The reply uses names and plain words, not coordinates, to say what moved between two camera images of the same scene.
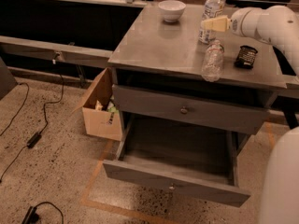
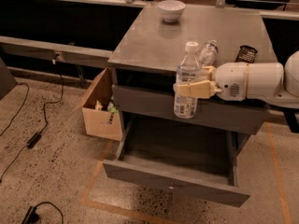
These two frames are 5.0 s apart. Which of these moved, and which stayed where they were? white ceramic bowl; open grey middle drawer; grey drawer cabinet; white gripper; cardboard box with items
Moved: white gripper
Stayed: cardboard box with items; grey drawer cabinet; open grey middle drawer; white ceramic bowl
